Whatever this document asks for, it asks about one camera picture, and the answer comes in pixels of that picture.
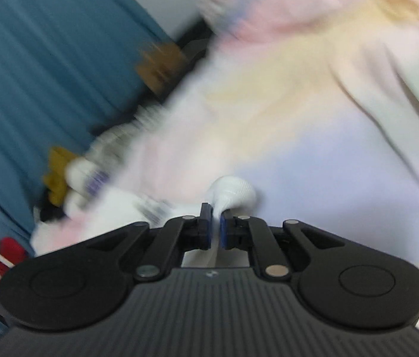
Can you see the pastel tie-dye bed sheet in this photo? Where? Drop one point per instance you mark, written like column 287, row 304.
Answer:
column 315, row 103

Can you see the brown paper bag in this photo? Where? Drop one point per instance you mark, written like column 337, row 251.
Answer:
column 159, row 64

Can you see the blue curtain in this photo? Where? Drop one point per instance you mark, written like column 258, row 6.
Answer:
column 65, row 67

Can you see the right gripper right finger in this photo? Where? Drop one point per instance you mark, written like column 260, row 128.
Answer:
column 275, row 253

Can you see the white and black jacket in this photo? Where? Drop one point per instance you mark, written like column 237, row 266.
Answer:
column 60, row 232

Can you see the grey white purple garment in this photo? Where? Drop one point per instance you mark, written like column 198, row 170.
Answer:
column 87, row 175

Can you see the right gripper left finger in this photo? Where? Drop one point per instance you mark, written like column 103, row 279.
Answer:
column 148, row 254

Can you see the mustard yellow garment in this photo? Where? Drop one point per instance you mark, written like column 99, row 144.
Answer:
column 55, row 179

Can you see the white knit sweater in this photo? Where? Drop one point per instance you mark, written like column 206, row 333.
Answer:
column 117, row 208

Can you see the red cloth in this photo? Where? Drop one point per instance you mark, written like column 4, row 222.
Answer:
column 12, row 251

